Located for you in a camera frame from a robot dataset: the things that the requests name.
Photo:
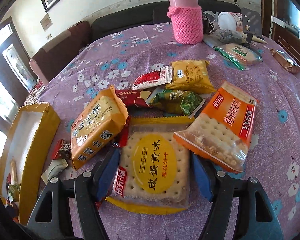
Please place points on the orange chicken cracker pack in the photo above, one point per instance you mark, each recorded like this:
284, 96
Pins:
222, 132

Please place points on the beige small snack pack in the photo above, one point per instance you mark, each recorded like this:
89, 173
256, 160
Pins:
54, 169

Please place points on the small wall plaque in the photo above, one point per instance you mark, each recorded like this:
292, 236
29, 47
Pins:
46, 22

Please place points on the maroon armchair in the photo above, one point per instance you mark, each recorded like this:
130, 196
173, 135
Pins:
56, 54

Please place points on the small red dark candy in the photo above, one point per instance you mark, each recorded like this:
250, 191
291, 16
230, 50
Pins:
62, 150

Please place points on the green yellow pea pack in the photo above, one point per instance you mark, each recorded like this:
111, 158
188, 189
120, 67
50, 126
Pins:
13, 192

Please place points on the black sofa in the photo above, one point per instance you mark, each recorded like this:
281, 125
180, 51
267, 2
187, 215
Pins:
151, 13

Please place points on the red white sachet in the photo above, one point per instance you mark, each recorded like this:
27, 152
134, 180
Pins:
153, 79

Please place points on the salted egg yolk cracker pack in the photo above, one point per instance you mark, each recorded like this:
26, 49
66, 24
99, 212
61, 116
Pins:
153, 176

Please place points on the yellow cardboard box tray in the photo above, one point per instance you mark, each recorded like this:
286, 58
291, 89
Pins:
28, 143

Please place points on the bag of dark seeds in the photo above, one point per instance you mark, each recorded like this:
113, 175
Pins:
229, 36

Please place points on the yellow cheese sandwich cracker pack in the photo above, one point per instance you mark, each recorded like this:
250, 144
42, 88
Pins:
191, 75

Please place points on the green pea snack pack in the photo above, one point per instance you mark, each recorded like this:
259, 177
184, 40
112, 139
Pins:
178, 102

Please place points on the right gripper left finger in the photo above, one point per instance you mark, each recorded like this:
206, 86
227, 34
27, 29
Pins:
51, 217

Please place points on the red golden crown snack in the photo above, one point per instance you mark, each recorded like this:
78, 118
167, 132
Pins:
133, 98

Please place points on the round biscuit green pack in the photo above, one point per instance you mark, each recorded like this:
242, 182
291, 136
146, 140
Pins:
239, 55

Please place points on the brown wrapped snack bar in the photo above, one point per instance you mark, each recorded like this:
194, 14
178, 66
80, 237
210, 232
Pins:
285, 61

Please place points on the pink thermos with knit sleeve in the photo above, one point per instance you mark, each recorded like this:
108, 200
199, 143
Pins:
187, 21

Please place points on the white lidded cup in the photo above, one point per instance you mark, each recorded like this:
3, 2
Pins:
230, 21

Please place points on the orange cheese biscuit pack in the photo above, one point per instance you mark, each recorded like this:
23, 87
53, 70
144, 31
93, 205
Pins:
100, 122

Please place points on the purple floral tablecloth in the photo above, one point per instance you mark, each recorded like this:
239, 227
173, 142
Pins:
119, 58

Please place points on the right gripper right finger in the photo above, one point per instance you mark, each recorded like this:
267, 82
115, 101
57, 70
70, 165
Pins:
256, 218

